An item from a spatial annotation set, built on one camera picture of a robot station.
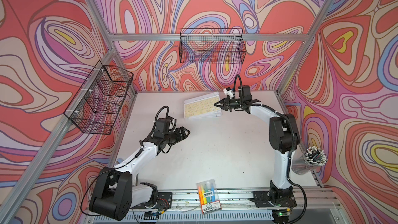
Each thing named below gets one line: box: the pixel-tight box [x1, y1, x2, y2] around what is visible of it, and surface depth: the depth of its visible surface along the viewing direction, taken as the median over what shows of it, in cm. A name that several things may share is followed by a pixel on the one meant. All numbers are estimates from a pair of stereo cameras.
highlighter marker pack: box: [195, 178, 222, 215], surface depth 75 cm
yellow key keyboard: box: [183, 91, 221, 119], surface depth 97 cm
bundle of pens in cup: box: [291, 146, 329, 176], surface depth 73 cm
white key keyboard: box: [197, 108, 223, 118], surface depth 92 cm
